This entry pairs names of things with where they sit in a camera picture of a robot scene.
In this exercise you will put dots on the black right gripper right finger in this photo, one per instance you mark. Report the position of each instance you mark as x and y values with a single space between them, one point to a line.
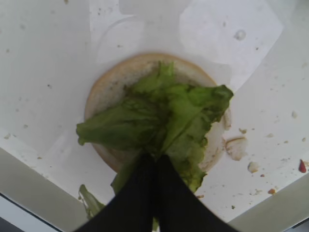
177 208

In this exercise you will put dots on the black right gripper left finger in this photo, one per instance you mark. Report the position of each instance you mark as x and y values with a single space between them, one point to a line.
130 209

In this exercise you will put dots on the bread crumb piece on tray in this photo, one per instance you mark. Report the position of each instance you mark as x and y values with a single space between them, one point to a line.
236 148

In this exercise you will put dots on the white metal tray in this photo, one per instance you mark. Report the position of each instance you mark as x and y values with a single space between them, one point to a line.
52 51

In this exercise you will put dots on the green lettuce leaf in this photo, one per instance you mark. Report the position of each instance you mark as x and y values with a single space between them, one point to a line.
161 116

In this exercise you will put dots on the bottom bun half on tray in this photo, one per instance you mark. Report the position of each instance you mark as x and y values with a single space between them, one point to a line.
110 89

